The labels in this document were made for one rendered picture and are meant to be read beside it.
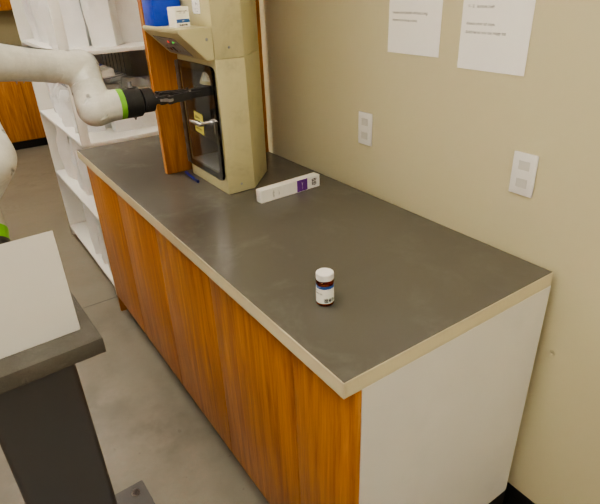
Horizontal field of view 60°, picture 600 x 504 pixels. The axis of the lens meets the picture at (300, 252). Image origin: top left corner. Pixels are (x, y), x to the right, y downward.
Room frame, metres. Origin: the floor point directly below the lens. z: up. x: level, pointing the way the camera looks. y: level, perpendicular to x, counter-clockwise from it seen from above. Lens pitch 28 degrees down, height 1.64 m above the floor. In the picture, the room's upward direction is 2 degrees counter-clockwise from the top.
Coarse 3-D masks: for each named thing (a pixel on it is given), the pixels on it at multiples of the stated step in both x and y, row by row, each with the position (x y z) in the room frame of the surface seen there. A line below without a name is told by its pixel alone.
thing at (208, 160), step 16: (192, 64) 1.93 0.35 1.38; (192, 80) 1.94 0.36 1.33; (208, 80) 1.83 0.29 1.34; (208, 96) 1.84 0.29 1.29; (192, 112) 1.97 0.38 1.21; (208, 112) 1.85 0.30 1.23; (192, 128) 1.99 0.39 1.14; (208, 128) 1.86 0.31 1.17; (192, 144) 2.01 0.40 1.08; (208, 144) 1.88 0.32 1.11; (192, 160) 2.03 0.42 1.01; (208, 160) 1.89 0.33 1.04; (224, 176) 1.80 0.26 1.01
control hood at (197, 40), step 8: (152, 32) 1.95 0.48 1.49; (160, 32) 1.88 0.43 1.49; (168, 32) 1.81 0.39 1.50; (176, 32) 1.75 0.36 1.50; (184, 32) 1.75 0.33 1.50; (192, 32) 1.76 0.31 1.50; (200, 32) 1.78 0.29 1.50; (208, 32) 1.79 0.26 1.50; (176, 40) 1.83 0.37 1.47; (184, 40) 1.76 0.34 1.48; (192, 40) 1.76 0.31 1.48; (200, 40) 1.78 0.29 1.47; (208, 40) 1.79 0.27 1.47; (184, 48) 1.85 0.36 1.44; (192, 48) 1.78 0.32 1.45; (200, 48) 1.78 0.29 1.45; (208, 48) 1.79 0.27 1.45; (200, 56) 1.80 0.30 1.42; (208, 56) 1.79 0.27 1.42
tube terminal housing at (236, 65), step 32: (224, 0) 1.83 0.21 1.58; (224, 32) 1.83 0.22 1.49; (256, 32) 2.04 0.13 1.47; (224, 64) 1.82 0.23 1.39; (256, 64) 2.01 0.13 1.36; (224, 96) 1.81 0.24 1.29; (256, 96) 1.98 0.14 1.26; (224, 128) 1.81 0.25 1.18; (256, 128) 1.94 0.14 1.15; (224, 160) 1.81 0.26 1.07; (256, 160) 1.91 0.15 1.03
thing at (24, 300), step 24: (24, 240) 0.95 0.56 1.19; (48, 240) 0.98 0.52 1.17; (0, 264) 0.92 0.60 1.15; (24, 264) 0.95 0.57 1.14; (48, 264) 0.97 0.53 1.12; (0, 288) 0.91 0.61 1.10; (24, 288) 0.94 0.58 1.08; (48, 288) 0.96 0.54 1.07; (0, 312) 0.91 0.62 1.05; (24, 312) 0.93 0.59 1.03; (48, 312) 0.96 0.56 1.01; (72, 312) 0.98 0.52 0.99; (0, 336) 0.90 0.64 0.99; (24, 336) 0.92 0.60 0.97; (48, 336) 0.95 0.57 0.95
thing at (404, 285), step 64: (128, 192) 1.87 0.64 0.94; (192, 192) 1.84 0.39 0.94; (320, 192) 1.79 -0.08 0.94; (192, 256) 1.36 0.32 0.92; (256, 256) 1.31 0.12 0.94; (320, 256) 1.29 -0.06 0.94; (384, 256) 1.28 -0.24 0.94; (448, 256) 1.26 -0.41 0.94; (512, 256) 1.25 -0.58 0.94; (320, 320) 0.98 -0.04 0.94; (384, 320) 0.97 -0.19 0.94; (448, 320) 0.96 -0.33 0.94
